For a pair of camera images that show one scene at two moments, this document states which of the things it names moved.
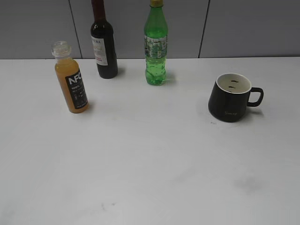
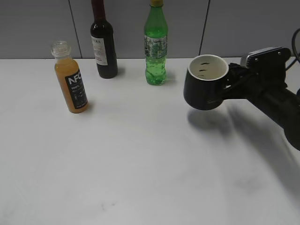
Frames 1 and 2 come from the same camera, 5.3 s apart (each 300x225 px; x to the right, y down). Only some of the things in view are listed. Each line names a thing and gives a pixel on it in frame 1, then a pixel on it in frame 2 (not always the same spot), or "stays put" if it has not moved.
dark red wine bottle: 102,38 stays put
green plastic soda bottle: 156,35 stays put
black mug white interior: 230,96 -> 204,83
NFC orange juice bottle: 69,71 stays put
